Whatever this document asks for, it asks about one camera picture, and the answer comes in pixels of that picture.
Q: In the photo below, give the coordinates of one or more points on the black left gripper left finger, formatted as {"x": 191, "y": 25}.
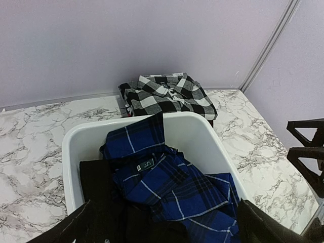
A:
{"x": 68, "y": 225}

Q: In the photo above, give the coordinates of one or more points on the black white checked folded shirt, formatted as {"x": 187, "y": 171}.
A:
{"x": 176, "y": 92}

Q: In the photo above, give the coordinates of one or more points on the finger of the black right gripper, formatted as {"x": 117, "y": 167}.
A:
{"x": 308, "y": 132}
{"x": 309, "y": 162}

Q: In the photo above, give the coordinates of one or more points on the right aluminium wall post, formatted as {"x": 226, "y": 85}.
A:
{"x": 283, "y": 21}

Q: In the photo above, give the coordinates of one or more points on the white plastic bin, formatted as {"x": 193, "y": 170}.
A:
{"x": 190, "y": 133}

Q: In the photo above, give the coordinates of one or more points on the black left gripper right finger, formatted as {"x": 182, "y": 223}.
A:
{"x": 256, "y": 226}

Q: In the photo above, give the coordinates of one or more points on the blue plaid long sleeve shirt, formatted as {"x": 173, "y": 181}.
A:
{"x": 149, "y": 172}

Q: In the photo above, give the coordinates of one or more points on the black garment in bin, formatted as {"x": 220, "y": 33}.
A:
{"x": 114, "y": 219}

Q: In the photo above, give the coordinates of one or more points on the red black folded shirt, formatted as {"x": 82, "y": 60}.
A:
{"x": 128, "y": 105}

